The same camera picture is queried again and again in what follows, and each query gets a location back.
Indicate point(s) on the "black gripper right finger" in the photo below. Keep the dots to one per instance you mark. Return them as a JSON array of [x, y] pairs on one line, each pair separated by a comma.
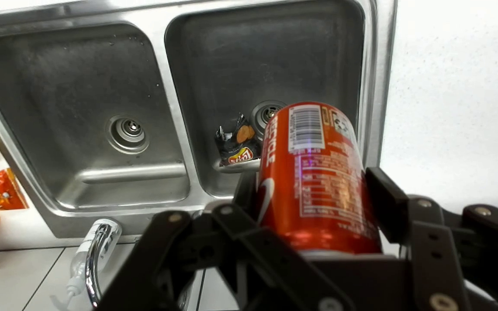
[[454, 257]]

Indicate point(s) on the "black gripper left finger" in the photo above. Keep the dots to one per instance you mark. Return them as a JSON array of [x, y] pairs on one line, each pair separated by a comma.
[[263, 271]]

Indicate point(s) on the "red soda can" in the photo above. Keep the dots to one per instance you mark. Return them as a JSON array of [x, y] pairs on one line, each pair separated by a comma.
[[312, 190]]

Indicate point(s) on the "stainless steel double sink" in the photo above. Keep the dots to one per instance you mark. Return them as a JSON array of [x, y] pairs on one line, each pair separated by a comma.
[[111, 107]]

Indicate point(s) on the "chrome faucet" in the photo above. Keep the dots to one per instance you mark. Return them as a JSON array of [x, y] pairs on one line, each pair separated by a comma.
[[92, 254]]

